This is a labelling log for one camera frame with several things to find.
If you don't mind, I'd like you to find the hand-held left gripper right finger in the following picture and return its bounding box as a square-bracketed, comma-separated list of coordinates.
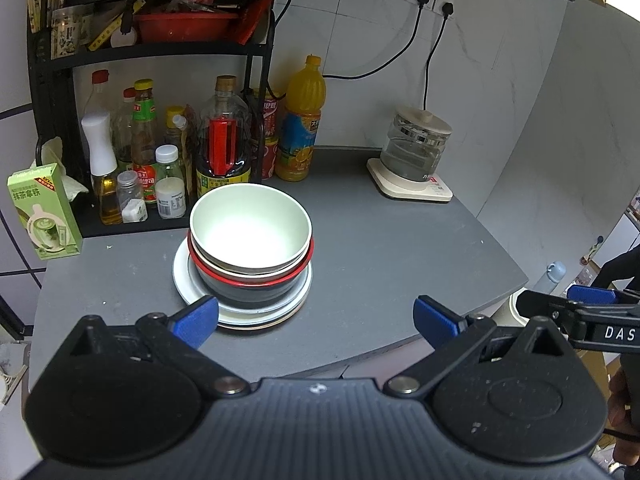
[385, 296, 568, 395]

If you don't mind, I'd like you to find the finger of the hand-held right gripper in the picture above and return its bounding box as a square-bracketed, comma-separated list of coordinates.
[566, 285, 640, 312]
[516, 289, 588, 341]

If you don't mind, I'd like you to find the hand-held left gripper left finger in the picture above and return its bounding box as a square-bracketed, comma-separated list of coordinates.
[70, 296, 251, 397]

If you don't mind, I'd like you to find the white plate with blue print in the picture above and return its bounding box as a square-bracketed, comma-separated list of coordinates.
[172, 239, 314, 325]

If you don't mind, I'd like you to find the red-rimmed dark bowl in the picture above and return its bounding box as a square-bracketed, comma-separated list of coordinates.
[187, 232, 316, 311]

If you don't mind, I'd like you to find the gold-rimmed white plate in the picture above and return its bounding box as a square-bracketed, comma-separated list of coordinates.
[216, 302, 308, 332]

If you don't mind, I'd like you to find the pale green bowl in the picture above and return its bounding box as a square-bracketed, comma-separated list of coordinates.
[189, 184, 313, 272]

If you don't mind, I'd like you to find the person's right hand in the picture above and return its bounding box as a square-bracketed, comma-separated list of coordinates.
[607, 367, 636, 430]

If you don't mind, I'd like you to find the blue water bottle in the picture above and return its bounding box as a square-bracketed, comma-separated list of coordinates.
[542, 261, 568, 297]

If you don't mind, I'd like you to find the white round bin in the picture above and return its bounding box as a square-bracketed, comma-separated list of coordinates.
[492, 290, 532, 333]

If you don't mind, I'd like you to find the person's dark clothing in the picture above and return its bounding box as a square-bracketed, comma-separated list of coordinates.
[594, 246, 640, 292]

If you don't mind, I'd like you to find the cream kettle base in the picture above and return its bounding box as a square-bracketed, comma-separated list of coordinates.
[366, 157, 454, 205]

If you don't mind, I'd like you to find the small clear glass jar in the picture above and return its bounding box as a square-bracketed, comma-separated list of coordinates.
[116, 170, 149, 224]

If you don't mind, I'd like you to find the glass electric kettle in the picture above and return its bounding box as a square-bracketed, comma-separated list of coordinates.
[380, 105, 453, 184]

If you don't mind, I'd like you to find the white-topped oil bottle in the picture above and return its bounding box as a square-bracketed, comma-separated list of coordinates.
[81, 112, 124, 226]

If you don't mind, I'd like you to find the green tea box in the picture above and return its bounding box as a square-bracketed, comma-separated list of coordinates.
[6, 162, 84, 261]

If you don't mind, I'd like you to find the yellow-capped green label bottle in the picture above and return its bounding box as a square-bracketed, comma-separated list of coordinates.
[131, 79, 160, 204]

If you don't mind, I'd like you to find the red-capped brown bottle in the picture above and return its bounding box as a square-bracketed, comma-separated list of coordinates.
[112, 87, 138, 172]

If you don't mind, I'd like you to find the white crumpled tissue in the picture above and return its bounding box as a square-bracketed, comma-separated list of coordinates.
[30, 137, 91, 202]

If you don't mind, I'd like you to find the orange juice bottle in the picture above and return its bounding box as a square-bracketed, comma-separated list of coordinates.
[275, 55, 327, 182]

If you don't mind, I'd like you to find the red-capped clear bottle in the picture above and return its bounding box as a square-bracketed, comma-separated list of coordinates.
[82, 69, 119, 126]

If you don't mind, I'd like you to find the black metal storage rack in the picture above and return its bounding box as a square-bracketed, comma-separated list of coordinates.
[27, 0, 277, 239]

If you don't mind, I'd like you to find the red plastic basket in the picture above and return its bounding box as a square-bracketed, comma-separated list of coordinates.
[134, 7, 241, 44]

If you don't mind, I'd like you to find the yellow measuring strip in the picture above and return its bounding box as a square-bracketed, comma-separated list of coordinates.
[87, 0, 147, 52]

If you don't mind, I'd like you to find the soy sauce bottle red handle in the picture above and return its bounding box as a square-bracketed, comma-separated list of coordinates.
[195, 75, 252, 200]

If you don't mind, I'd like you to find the black kettle power cable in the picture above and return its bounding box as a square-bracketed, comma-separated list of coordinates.
[422, 2, 455, 110]

